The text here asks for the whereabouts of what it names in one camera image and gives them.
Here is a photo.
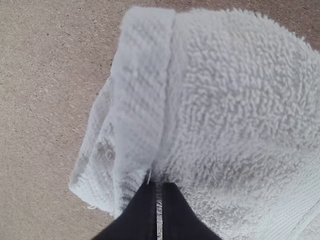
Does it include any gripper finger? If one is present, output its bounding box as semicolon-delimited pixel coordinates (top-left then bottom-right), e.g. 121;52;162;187
91;181;158;240
161;182;224;240

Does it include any cork mat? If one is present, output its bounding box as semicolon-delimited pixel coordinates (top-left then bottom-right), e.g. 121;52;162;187
0;0;320;240

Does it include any pale towel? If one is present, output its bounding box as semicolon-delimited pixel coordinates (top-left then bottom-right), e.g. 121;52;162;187
68;6;320;240

